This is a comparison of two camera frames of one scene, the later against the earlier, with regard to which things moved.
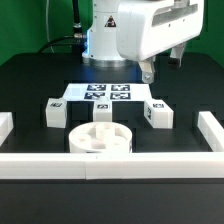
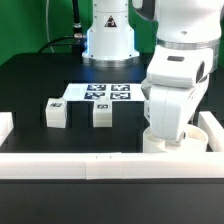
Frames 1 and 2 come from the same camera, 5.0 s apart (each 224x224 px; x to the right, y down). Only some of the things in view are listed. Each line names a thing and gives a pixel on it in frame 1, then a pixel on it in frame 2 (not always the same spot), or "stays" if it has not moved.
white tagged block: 102,110 stays
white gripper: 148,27 → 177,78
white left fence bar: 6,126 stays
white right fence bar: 212,130 stays
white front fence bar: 113,165 stays
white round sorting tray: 100,137 → 194,140
